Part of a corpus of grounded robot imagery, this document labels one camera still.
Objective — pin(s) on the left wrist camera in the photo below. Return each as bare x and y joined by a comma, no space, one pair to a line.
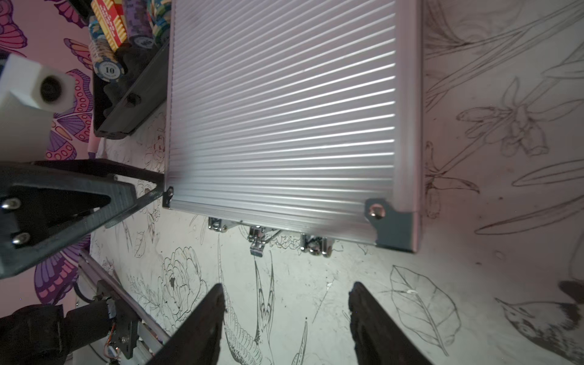
31,94

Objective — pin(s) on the orange playing card box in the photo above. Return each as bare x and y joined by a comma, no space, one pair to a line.
111,16

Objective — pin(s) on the large black poker case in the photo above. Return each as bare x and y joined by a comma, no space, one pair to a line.
131,83

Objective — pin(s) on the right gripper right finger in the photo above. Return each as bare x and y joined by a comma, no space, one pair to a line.
377,338

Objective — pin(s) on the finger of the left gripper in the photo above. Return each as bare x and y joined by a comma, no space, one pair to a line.
47,206

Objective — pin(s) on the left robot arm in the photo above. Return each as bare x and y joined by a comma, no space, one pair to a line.
46,334

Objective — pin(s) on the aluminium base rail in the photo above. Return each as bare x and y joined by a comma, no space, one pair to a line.
134,337

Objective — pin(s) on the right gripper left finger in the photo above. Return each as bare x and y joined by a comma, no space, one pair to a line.
198,340

